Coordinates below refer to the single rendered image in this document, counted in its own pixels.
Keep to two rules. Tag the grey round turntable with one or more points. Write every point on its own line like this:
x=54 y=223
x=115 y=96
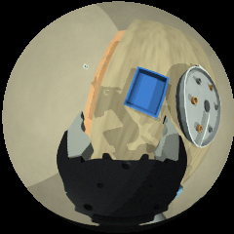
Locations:
x=197 y=114

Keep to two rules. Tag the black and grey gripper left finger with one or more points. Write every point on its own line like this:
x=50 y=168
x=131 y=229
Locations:
x=75 y=148

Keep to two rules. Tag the blue crate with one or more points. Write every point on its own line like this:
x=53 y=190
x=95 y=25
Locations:
x=147 y=91

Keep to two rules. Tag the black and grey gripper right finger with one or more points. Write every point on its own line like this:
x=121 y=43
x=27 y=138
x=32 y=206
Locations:
x=171 y=150

